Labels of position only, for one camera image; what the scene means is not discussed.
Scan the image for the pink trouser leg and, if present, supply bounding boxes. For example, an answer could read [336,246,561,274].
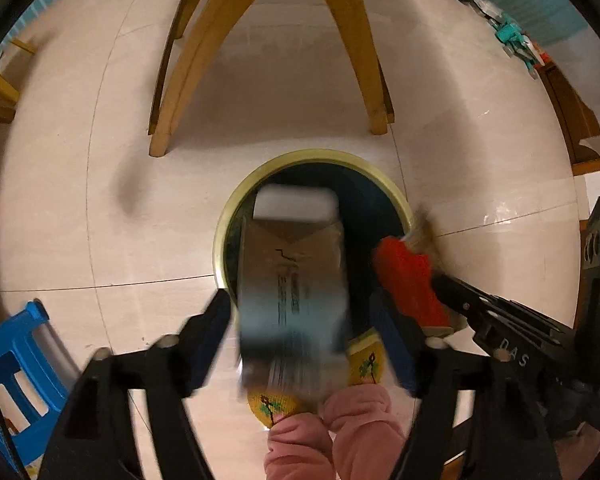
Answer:
[322,384,405,480]
[264,413,336,480]

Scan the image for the wooden table leg frame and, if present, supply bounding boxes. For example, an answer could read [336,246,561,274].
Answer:
[148,0,394,157]

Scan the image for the yellow snack bag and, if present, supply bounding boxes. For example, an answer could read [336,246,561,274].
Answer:
[474,0,503,21]

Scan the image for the person's right hand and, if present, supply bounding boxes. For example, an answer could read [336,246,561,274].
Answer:
[555,422,600,480]

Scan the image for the yellow slipper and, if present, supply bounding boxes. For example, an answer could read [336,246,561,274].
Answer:
[247,389,306,429]
[347,328,386,386]

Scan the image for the black trash bin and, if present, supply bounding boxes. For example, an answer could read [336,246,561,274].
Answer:
[212,148,415,296]

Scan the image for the teal toy on floor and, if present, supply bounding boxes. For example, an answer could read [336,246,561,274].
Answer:
[492,14,545,79]

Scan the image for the red fries box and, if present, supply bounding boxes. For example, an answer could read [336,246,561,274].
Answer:
[373,208,454,338]

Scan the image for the blue plastic stool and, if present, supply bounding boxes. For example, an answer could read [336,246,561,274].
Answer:
[0,299,69,478]

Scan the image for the grey cardboard carton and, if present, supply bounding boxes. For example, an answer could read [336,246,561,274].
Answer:
[236,183,351,406]

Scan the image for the wooden door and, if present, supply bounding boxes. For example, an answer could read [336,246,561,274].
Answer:
[536,62,600,176]

